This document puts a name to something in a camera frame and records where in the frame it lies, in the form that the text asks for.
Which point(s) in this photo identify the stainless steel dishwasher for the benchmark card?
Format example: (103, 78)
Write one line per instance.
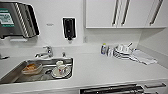
(110, 90)

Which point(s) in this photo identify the dish soap bottle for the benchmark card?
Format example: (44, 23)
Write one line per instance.
(104, 50)

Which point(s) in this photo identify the chrome sink knob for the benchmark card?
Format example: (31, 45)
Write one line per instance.
(63, 54)

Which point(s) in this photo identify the black soap dispenser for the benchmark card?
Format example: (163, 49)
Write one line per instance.
(69, 28)

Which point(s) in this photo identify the white printed mug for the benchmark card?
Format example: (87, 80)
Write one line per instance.
(60, 67)

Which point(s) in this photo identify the white plate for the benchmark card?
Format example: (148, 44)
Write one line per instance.
(66, 74)

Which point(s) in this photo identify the chrome faucet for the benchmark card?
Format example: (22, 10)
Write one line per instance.
(46, 52)

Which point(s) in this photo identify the orange food container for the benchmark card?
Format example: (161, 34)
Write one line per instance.
(32, 68)

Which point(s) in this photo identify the dishes on counter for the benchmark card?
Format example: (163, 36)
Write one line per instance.
(143, 57)

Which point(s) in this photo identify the paper towel dispenser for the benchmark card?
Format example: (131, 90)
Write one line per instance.
(16, 20)

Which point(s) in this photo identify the steel sink basin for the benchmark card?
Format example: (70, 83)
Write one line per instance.
(13, 76)

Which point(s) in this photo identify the white drawer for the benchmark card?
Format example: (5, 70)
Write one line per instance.
(156, 90)

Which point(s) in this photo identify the white wall outlet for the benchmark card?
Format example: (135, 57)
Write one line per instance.
(85, 39)

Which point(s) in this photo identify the white wall cabinet door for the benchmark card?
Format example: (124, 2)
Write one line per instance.
(163, 15)
(138, 13)
(100, 13)

